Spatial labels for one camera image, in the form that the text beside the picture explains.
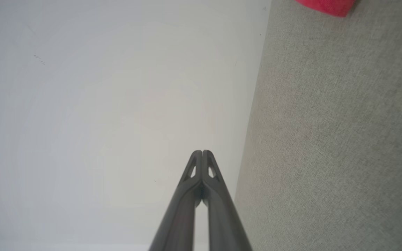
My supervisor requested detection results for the red and white jersey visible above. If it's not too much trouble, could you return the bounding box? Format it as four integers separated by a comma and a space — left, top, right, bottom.
295, 0, 357, 18

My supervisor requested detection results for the grey-green fabric sofa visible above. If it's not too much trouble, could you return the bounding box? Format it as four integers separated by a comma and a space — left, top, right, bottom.
234, 0, 402, 251

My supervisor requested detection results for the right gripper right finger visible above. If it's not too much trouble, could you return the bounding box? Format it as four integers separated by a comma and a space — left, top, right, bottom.
202, 150, 254, 251

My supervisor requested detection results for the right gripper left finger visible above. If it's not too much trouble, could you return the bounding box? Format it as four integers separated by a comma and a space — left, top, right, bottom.
148, 150, 203, 251

